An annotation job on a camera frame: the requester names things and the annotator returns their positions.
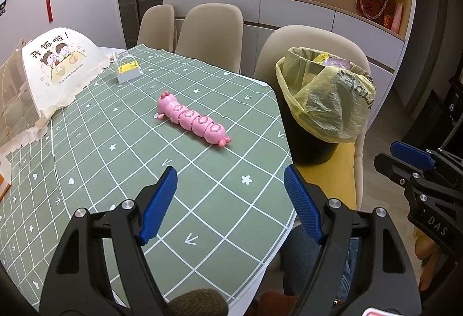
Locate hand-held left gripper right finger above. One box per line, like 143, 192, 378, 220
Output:
283, 164, 422, 316

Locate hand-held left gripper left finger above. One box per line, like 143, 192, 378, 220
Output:
43, 165, 179, 316

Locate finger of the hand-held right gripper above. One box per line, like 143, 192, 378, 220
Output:
390, 141, 463, 172
374, 153, 435, 194

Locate black trash bin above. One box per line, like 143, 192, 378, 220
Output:
282, 110, 341, 165

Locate pale purple small packet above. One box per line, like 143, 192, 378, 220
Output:
322, 58, 353, 69

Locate person's left forearm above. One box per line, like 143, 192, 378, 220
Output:
258, 291, 302, 316

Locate person's left hand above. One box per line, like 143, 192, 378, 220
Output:
170, 288, 229, 316

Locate yellow cushion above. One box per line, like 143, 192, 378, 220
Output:
298, 141, 357, 210

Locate green checked tablecloth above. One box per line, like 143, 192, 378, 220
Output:
0, 43, 298, 306

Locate person's blue jeans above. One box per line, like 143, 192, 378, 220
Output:
280, 224, 362, 302

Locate pink caterpillar toy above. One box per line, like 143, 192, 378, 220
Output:
155, 92, 232, 148

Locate small white yellow container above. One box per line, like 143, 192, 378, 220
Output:
111, 52, 142, 84

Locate beige dining chair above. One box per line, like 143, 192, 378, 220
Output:
137, 4, 177, 53
175, 3, 244, 74
253, 25, 373, 212

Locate orange and white box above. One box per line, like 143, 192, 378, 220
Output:
0, 174, 11, 202

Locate printed mesh food cover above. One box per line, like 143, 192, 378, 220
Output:
0, 27, 111, 158

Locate grey sideboard cabinet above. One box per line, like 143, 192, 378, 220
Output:
161, 0, 406, 85

